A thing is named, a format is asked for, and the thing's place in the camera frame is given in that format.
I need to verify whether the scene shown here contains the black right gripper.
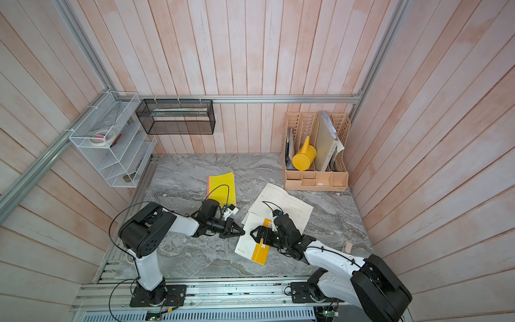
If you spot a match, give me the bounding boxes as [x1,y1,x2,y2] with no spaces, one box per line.
[250,225,292,250]

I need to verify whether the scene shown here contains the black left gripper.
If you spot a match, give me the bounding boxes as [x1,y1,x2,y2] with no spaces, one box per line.
[207,217,245,239]

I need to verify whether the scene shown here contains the white orange Notebook cover notebook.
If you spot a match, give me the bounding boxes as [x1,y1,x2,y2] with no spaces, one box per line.
[235,212,272,266]

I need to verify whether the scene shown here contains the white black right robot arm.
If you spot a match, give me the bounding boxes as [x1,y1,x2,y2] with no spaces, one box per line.
[250,213,413,321]

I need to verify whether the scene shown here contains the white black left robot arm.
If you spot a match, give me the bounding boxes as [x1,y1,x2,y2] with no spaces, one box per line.
[118,199,245,292]

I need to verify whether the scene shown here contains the open lined notebook underneath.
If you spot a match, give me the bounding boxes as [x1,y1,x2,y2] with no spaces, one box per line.
[242,183,313,233]

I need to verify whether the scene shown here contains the yellow plastic watering can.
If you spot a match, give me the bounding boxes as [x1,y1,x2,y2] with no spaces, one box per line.
[292,136,317,171]

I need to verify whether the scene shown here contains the grey book in organizer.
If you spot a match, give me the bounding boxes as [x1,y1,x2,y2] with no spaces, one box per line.
[285,127,295,170]

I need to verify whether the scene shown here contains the small pink white eraser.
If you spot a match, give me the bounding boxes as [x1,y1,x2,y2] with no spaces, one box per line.
[343,241,353,254]

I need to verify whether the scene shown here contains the beige folder in organizer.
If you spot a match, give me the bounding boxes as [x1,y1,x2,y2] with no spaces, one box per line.
[314,111,345,172]

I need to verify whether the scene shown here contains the beige plastic desk organizer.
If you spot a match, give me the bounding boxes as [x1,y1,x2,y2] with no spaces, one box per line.
[282,112,351,192]

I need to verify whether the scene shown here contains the tape roll on shelf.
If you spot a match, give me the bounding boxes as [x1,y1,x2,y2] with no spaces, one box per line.
[88,128,117,148]

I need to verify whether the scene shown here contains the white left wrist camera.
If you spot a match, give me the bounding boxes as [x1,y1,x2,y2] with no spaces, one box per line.
[222,204,239,220]

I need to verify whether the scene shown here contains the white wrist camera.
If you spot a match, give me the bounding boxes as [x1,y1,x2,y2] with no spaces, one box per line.
[222,204,239,220]
[272,209,284,231]

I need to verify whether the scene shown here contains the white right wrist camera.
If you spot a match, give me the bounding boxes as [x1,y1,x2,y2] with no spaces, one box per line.
[272,209,284,231]

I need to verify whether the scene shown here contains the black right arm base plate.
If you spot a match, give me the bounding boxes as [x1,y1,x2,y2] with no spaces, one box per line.
[290,282,345,304]

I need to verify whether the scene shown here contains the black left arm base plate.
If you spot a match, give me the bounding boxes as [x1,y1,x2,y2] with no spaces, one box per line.
[130,284,186,307]

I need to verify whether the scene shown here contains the black mesh wall basket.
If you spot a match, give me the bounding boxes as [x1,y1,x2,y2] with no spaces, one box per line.
[135,98,216,135]

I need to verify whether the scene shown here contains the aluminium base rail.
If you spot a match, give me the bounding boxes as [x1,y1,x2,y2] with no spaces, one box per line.
[71,276,351,321]

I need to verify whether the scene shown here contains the white wire mesh shelf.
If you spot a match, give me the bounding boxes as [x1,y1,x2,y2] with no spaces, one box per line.
[69,91,157,188]

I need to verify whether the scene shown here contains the horizontal aluminium wall rail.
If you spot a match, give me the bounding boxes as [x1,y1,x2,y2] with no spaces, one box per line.
[135,93,362,104]

